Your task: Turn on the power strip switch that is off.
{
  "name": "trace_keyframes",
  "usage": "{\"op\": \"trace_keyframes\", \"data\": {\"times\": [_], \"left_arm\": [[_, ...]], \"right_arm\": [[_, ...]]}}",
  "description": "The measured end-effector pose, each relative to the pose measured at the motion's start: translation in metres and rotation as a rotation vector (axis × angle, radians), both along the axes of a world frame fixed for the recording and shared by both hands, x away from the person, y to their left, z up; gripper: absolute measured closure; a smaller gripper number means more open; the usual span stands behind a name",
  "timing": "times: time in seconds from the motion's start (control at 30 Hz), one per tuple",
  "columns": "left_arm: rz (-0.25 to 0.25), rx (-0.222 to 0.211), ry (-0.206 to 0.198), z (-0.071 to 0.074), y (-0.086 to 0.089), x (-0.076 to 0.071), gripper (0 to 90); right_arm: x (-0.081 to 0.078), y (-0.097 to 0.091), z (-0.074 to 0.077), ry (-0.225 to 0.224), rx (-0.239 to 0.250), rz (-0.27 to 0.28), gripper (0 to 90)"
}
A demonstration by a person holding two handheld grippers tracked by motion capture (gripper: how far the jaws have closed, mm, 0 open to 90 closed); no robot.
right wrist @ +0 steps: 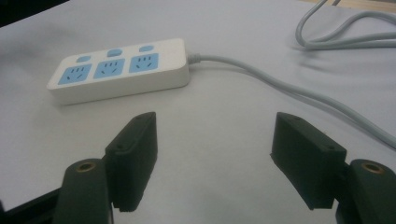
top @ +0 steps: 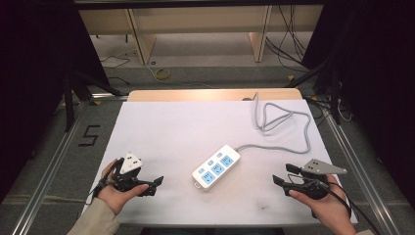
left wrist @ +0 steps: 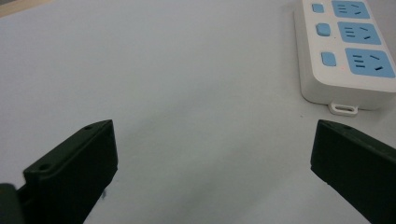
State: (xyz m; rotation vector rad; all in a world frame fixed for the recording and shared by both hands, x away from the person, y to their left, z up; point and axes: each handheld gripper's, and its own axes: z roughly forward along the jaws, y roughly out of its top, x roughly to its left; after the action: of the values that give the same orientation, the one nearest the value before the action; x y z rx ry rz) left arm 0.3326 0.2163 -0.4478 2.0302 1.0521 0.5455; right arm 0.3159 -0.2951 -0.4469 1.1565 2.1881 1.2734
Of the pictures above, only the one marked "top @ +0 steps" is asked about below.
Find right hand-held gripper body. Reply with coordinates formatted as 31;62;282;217
286;158;348;201

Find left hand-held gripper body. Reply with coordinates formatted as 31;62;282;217
112;151;158;197

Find person's left hand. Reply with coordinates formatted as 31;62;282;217
97;159;150;216

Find person's right hand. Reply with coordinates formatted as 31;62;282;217
288;173;352;231

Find white table sheet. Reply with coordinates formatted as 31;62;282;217
82;99;359;228

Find white power strip blue sockets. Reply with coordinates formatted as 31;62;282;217
191;144;242;192

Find black metal stand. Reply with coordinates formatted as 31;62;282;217
62;70;122;133
286;57;343;125

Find black curtain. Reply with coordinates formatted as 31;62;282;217
0;0;111;204
301;0;415;210

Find grey power strip cable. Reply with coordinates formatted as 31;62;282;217
235;92;312;155

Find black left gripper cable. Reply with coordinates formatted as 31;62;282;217
84;159;118;206

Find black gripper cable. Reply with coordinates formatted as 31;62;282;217
287;173;382;235
84;159;118;206

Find aluminium floor rail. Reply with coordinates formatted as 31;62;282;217
11;100;88;235
322;107;403;235

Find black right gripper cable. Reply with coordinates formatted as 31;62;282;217
287;173;382;235

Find yellow coiled cable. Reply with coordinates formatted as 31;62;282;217
154;67;171;81

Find thin black floor cable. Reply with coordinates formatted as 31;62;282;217
99;54;131;71

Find black floor cables bundle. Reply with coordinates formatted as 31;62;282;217
264;4;311;73

